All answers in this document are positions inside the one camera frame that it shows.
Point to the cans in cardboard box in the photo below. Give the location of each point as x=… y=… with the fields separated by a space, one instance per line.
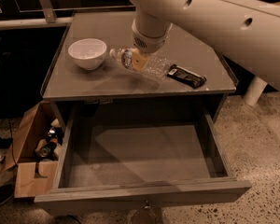
x=49 y=148

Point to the clear plastic water bottle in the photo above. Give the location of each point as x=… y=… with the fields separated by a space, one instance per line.
x=156 y=66

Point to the white ceramic bowl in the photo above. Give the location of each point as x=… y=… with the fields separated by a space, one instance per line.
x=88 y=53

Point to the metal window rail frame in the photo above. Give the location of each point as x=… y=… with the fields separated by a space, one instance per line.
x=21 y=14

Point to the open grey top drawer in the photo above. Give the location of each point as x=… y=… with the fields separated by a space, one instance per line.
x=140 y=167

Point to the grey cabinet with counter top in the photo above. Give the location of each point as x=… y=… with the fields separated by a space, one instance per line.
x=65 y=81

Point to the metal drawer pull handle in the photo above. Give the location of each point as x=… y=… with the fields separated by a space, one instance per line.
x=146 y=215

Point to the cardboard box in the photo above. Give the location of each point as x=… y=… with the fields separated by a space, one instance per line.
x=32 y=177

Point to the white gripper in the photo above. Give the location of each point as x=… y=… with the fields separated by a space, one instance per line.
x=148 y=43

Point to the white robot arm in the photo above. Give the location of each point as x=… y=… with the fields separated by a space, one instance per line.
x=245 y=31

